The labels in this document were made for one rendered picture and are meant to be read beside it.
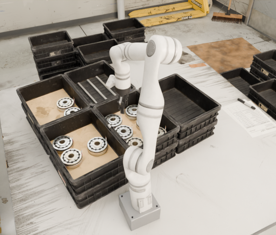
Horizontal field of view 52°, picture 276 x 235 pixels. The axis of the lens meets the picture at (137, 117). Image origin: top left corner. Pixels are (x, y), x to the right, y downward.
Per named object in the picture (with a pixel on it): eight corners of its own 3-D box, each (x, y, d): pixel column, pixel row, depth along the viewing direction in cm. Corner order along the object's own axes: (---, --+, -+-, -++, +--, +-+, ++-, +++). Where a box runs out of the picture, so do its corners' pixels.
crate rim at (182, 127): (222, 109, 157) (223, 106, 156) (181, 130, 145) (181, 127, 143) (175, 75, 182) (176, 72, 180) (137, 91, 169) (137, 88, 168)
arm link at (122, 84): (110, 77, 139) (109, 66, 134) (132, 79, 137) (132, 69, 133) (104, 88, 132) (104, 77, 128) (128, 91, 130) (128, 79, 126)
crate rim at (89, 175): (131, 156, 132) (131, 152, 131) (72, 187, 120) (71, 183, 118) (92, 110, 157) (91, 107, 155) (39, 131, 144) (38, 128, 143)
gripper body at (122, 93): (128, 89, 130) (129, 105, 136) (132, 79, 136) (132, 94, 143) (112, 87, 131) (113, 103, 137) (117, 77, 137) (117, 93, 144)
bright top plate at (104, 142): (111, 145, 144) (111, 144, 144) (94, 155, 139) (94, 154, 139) (99, 134, 150) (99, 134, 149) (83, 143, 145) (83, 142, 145)
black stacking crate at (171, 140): (178, 143, 151) (180, 127, 144) (132, 168, 139) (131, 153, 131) (137, 104, 176) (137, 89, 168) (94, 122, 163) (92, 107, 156)
